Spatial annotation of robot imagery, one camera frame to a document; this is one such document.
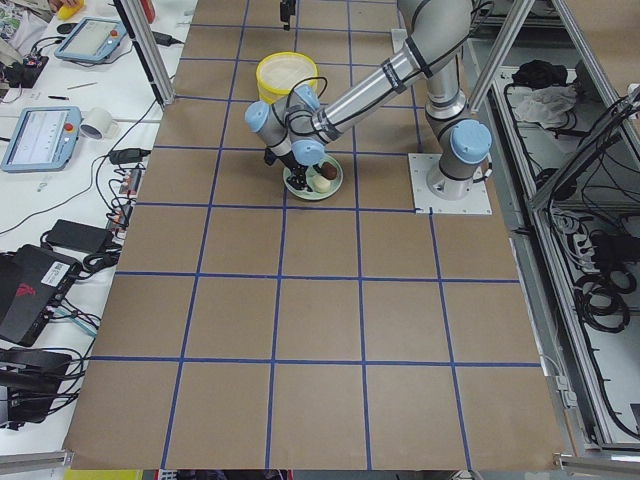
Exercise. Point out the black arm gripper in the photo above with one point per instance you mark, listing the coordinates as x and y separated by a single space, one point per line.
289 160

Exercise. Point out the white steamed bun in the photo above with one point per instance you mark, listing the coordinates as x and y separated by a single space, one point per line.
321 185

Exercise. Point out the brown steamed bun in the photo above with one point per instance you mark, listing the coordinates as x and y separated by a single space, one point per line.
328 171

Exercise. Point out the yellow top steamer layer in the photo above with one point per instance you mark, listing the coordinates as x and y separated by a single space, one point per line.
278 73

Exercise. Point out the yellow steamer layer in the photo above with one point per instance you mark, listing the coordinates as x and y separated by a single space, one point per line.
278 73
270 97

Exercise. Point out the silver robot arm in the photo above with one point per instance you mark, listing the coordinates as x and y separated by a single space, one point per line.
296 128

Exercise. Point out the yellow bottom steamer layer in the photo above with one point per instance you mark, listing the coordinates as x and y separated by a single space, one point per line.
270 97

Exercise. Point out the light green round plate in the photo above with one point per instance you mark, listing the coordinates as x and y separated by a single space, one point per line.
309 194

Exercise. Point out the white tape roll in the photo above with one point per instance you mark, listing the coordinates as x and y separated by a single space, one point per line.
99 124

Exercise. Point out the black power adapter brick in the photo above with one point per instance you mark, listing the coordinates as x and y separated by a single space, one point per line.
77 236

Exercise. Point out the upper blue teach pendant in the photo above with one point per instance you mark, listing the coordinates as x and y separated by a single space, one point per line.
92 40

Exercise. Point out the blue teach pendant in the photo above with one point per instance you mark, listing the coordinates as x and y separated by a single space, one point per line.
92 40
43 140

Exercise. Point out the lower blue teach pendant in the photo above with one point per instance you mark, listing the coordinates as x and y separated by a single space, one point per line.
43 140

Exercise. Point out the black red computer box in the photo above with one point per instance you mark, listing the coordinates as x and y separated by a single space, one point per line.
45 278

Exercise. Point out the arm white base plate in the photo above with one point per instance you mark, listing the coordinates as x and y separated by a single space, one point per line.
434 193

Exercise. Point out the aluminium frame post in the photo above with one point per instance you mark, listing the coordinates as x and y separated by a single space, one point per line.
134 19

